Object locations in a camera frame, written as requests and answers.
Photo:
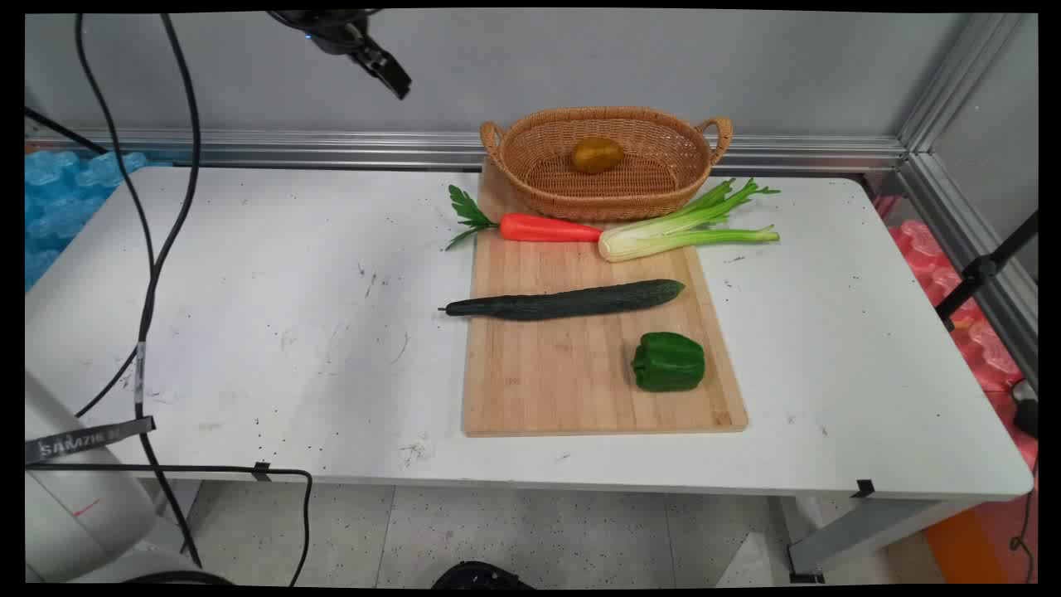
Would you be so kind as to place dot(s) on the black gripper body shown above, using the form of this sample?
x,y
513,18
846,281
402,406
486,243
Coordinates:
x,y
319,29

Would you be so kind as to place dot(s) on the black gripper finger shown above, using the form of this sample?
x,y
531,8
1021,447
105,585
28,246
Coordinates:
x,y
390,68
383,79

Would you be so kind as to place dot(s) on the brown potato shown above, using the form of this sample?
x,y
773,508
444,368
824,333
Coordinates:
x,y
597,155

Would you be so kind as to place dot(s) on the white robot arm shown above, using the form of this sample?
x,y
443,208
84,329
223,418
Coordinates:
x,y
75,506

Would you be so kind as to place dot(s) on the orange carrot with green leaves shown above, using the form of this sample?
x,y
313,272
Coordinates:
x,y
547,227

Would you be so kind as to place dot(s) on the woven wicker basket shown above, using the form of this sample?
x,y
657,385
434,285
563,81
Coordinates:
x,y
605,162

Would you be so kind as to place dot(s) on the black slanted rod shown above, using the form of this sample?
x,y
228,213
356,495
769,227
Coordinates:
x,y
66,131

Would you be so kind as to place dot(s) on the dark green cucumber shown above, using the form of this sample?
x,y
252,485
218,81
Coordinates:
x,y
564,302

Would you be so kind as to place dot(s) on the blue bubble wrap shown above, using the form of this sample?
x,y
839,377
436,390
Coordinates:
x,y
58,207

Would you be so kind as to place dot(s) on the pale green celery stalk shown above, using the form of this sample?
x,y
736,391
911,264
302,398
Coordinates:
x,y
663,232

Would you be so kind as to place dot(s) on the wooden cutting board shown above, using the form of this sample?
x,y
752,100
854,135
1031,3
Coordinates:
x,y
572,365

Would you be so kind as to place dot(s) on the green bell pepper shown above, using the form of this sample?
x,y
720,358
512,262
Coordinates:
x,y
668,361

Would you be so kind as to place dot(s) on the black round object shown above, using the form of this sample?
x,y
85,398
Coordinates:
x,y
481,576

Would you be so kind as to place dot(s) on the black tripod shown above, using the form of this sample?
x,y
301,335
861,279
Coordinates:
x,y
982,269

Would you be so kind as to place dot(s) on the pink bubble wrap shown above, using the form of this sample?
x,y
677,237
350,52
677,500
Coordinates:
x,y
986,348

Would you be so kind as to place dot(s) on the grey table leg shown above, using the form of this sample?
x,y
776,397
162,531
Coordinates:
x,y
870,531

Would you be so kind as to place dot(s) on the horizontal aluminium frame rail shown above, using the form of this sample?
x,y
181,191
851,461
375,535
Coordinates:
x,y
331,147

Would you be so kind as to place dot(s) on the upright aluminium frame post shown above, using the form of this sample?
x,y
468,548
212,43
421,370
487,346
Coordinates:
x,y
961,79

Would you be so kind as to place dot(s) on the slanted aluminium frame rail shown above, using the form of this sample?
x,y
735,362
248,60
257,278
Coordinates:
x,y
970,240

